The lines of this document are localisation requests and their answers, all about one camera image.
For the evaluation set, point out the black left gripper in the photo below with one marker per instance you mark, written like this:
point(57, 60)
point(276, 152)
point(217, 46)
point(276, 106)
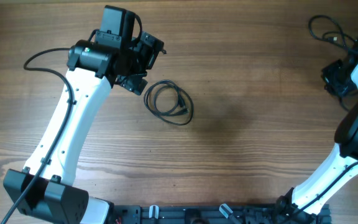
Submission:
point(150, 53)

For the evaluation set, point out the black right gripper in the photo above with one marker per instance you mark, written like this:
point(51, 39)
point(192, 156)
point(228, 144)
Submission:
point(327, 71)

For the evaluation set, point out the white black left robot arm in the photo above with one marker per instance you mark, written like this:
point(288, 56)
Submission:
point(111, 56)

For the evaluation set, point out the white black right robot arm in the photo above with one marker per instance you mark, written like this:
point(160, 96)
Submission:
point(304, 202)

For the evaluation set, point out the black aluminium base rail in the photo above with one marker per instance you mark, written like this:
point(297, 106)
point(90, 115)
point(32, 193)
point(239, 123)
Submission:
point(249, 214)

